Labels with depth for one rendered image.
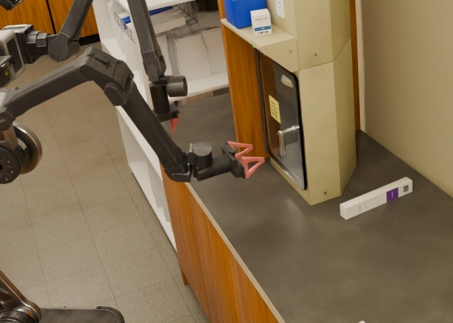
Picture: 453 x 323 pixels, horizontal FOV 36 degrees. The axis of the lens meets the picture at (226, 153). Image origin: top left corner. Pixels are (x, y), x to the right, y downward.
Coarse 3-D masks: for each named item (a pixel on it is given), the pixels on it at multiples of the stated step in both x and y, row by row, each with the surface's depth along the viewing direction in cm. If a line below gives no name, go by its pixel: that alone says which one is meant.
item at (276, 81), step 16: (272, 64) 218; (272, 80) 222; (288, 80) 210; (272, 96) 227; (288, 96) 213; (288, 112) 217; (272, 128) 235; (288, 128) 221; (272, 144) 240; (288, 144) 225; (288, 160) 230; (304, 160) 218; (304, 176) 220
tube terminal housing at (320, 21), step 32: (288, 0) 196; (320, 0) 196; (288, 32) 203; (320, 32) 200; (320, 64) 205; (352, 64) 225; (320, 96) 209; (352, 96) 229; (320, 128) 214; (352, 128) 233; (320, 160) 219; (352, 160) 237; (320, 192) 224
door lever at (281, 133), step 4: (292, 128) 216; (280, 132) 215; (284, 132) 215; (288, 132) 216; (280, 136) 215; (280, 140) 216; (284, 140) 217; (280, 144) 217; (284, 144) 217; (280, 148) 218; (284, 148) 218; (280, 152) 219; (284, 152) 218
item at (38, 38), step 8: (32, 24) 244; (24, 32) 241; (32, 32) 242; (40, 32) 243; (24, 40) 239; (32, 40) 239; (40, 40) 240; (24, 48) 240; (32, 48) 240; (40, 48) 240; (32, 56) 244; (40, 56) 250
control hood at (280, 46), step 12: (228, 24) 217; (252, 36) 204; (264, 36) 202; (276, 36) 201; (288, 36) 200; (264, 48) 196; (276, 48) 197; (288, 48) 198; (276, 60) 199; (288, 60) 200
